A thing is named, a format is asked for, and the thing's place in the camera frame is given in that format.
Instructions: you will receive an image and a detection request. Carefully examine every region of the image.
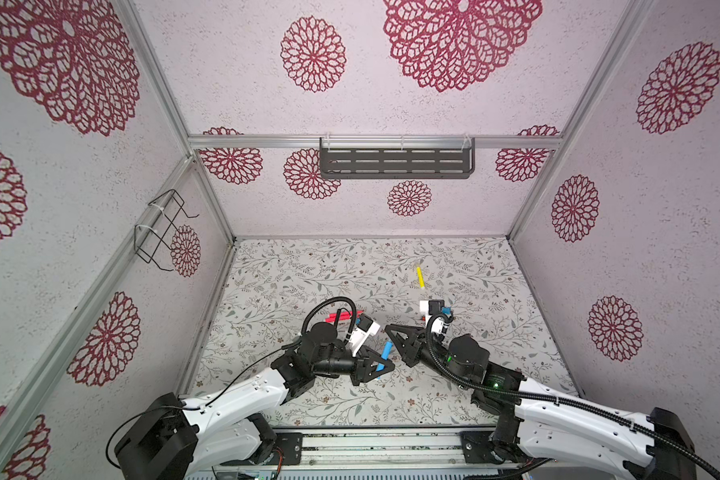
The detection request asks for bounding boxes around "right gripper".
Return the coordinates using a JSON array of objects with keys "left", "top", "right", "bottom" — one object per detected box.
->
[{"left": 385, "top": 327, "right": 468, "bottom": 395}]

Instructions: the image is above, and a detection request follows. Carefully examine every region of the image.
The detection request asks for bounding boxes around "grey slotted wall shelf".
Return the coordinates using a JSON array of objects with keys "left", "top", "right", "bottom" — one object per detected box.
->
[{"left": 318, "top": 138, "right": 476, "bottom": 180}]

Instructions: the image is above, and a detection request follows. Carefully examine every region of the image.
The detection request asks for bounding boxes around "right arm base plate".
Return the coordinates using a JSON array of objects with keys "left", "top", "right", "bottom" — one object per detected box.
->
[{"left": 459, "top": 430, "right": 514, "bottom": 465}]

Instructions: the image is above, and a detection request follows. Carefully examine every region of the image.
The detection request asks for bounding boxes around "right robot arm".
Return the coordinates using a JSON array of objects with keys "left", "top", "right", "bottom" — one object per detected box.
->
[{"left": 386, "top": 325, "right": 697, "bottom": 479}]

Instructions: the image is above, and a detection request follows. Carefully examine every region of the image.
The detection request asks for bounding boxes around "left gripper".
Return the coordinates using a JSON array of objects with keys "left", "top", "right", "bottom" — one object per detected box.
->
[{"left": 312, "top": 342, "right": 393, "bottom": 382}]

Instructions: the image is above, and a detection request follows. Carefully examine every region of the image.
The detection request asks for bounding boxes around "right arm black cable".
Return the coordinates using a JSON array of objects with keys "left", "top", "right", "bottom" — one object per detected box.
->
[{"left": 424, "top": 311, "right": 720, "bottom": 480}]

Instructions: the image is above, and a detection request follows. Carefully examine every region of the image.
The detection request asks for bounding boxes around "upper pink highlighter pen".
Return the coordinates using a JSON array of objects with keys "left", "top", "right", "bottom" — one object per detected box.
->
[{"left": 325, "top": 310, "right": 351, "bottom": 323}]

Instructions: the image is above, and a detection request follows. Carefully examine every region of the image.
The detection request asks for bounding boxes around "yellow highlighter pen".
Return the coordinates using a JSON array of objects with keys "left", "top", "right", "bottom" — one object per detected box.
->
[{"left": 415, "top": 266, "right": 426, "bottom": 290}]

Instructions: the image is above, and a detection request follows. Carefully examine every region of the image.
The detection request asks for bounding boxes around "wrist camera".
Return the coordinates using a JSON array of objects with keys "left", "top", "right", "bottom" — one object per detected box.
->
[
  {"left": 419, "top": 300, "right": 453, "bottom": 325},
  {"left": 346, "top": 314, "right": 381, "bottom": 357}
]

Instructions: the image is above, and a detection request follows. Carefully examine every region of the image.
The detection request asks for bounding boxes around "blue highlighter pen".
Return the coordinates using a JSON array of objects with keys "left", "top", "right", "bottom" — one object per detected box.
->
[{"left": 376, "top": 341, "right": 393, "bottom": 372}]

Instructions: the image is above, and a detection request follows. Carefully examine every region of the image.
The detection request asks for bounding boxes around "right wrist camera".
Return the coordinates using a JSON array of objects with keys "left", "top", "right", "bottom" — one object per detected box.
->
[{"left": 419, "top": 300, "right": 453, "bottom": 325}]

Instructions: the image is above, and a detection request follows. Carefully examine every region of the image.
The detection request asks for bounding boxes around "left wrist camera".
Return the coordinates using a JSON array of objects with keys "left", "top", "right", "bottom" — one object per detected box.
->
[{"left": 346, "top": 314, "right": 381, "bottom": 357}]

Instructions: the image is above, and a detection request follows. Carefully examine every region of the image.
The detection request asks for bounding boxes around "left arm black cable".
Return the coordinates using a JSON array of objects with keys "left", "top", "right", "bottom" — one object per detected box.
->
[{"left": 104, "top": 295, "right": 359, "bottom": 469}]

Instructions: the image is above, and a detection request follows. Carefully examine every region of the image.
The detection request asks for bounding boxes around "black wire wall rack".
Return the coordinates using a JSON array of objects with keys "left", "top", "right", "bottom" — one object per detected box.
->
[{"left": 132, "top": 189, "right": 199, "bottom": 272}]

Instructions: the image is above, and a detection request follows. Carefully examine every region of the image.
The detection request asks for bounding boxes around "aluminium front rail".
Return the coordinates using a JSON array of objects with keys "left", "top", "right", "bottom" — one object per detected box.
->
[{"left": 130, "top": 427, "right": 517, "bottom": 475}]

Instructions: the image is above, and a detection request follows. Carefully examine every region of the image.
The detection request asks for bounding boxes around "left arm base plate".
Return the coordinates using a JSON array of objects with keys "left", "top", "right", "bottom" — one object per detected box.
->
[{"left": 218, "top": 431, "right": 304, "bottom": 467}]

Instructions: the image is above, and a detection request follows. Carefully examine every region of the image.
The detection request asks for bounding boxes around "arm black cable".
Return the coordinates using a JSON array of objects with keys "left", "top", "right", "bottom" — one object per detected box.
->
[
  {"left": 424, "top": 311, "right": 720, "bottom": 480},
  {"left": 104, "top": 295, "right": 359, "bottom": 469}
]

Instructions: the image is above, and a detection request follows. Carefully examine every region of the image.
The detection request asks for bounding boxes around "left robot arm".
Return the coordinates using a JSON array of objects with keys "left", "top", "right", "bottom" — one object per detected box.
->
[{"left": 105, "top": 315, "right": 395, "bottom": 479}]

